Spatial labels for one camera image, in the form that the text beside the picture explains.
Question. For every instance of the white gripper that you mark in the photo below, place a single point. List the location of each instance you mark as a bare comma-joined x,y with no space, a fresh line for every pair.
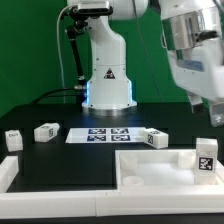
204,77

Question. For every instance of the white square table top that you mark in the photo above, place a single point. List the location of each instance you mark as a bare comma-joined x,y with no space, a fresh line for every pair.
159,170

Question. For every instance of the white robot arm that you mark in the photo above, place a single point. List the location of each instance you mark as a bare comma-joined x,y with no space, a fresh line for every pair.
183,37

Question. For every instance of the marker sheet with tags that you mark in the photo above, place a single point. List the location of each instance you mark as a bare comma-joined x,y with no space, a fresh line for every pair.
104,135

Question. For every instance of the black camera stand pole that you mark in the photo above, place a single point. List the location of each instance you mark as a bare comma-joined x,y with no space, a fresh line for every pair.
73,31

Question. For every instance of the white fence left wall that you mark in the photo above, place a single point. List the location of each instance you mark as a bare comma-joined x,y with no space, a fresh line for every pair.
8,171

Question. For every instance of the white fence wall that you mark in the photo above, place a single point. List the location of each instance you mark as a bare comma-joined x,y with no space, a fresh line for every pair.
179,200
8,171

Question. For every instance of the white fence front wall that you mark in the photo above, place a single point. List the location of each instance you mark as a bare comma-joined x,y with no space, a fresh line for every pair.
179,200

